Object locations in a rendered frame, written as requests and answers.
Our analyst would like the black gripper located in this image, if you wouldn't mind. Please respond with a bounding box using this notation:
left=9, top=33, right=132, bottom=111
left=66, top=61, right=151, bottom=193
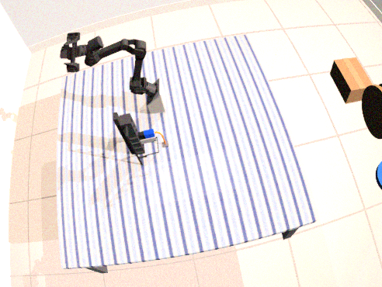
left=64, top=32, right=85, bottom=73

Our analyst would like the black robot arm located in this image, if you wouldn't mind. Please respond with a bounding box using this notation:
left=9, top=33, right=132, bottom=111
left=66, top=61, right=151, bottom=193
left=60, top=36, right=158, bottom=98

